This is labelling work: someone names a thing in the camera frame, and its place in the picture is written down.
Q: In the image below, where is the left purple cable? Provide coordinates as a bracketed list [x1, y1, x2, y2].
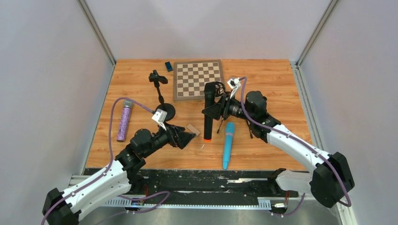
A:
[40, 97, 171, 225]

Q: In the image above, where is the purple glitter microphone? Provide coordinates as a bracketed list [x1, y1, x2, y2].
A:
[116, 100, 134, 142]

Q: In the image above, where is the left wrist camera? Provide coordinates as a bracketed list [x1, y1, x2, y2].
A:
[152, 109, 167, 130]

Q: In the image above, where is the purple cable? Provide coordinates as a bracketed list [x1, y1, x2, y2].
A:
[236, 76, 352, 218]
[40, 97, 171, 225]

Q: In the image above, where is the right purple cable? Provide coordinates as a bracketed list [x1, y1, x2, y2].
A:
[236, 76, 352, 218]

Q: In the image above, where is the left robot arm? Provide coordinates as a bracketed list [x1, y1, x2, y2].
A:
[41, 123, 197, 225]

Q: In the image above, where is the small wooden block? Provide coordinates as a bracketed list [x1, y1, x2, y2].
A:
[186, 124, 200, 136]

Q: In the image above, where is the blue toy brick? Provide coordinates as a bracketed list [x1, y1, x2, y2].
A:
[165, 61, 173, 72]

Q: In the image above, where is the black tripod mic stand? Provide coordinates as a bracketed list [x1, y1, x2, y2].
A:
[214, 81, 254, 139]

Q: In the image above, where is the black round-base mic stand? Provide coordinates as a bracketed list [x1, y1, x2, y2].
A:
[148, 70, 176, 121]

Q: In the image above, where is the chessboard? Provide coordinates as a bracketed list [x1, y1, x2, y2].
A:
[173, 60, 224, 101]

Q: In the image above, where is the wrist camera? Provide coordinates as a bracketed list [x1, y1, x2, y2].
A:
[152, 109, 167, 130]
[227, 78, 241, 98]

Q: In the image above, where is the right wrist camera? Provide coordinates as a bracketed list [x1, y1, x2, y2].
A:
[227, 78, 241, 98]

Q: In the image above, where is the black microphone orange end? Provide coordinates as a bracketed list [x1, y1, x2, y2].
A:
[202, 82, 216, 142]

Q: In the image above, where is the blue microphone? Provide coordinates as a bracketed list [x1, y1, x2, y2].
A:
[222, 122, 235, 170]

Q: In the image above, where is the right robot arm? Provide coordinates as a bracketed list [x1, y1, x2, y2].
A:
[202, 90, 355, 208]

